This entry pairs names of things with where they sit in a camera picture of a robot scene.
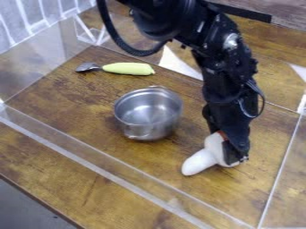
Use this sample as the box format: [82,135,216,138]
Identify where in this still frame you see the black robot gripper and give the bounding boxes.
[201,90,257,165]

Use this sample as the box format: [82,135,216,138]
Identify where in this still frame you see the white and red plush mushroom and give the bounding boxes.
[180,131,239,176]

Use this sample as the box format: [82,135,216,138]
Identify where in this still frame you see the silver metal pot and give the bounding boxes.
[113,86,182,141]

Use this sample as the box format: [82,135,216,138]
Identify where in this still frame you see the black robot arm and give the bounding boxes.
[118,0,261,165]

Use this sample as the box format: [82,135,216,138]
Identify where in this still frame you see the black bar in background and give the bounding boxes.
[216,4,272,23]

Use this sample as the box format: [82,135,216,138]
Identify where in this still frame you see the yellow handled metal spoon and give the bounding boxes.
[74,63,154,76]

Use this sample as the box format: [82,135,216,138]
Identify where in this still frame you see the black coiled cable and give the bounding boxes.
[94,0,170,58]

